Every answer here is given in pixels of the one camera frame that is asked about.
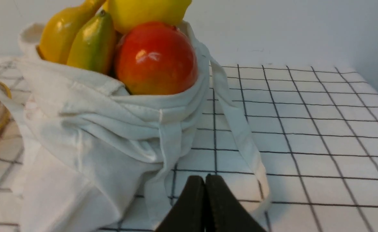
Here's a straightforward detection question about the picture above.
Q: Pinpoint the yellow lemon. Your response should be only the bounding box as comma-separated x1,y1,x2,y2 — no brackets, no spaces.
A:
102,0,192,35

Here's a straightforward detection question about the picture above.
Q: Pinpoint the white cloth bag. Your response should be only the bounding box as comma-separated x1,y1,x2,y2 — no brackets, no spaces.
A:
0,21,271,232

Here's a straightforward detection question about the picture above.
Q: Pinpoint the green yellow mango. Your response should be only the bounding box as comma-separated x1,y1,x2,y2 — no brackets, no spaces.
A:
66,10,117,75

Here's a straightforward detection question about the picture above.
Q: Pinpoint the white grid tablecloth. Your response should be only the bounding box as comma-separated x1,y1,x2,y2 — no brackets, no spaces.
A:
0,65,378,232

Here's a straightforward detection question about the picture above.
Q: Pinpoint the yellow banana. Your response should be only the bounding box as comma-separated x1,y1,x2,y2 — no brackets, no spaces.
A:
38,0,105,64

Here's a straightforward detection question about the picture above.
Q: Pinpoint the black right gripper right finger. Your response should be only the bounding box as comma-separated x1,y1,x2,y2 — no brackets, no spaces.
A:
205,174,265,232

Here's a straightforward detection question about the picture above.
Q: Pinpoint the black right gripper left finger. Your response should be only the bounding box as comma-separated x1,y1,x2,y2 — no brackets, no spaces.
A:
156,175,205,232

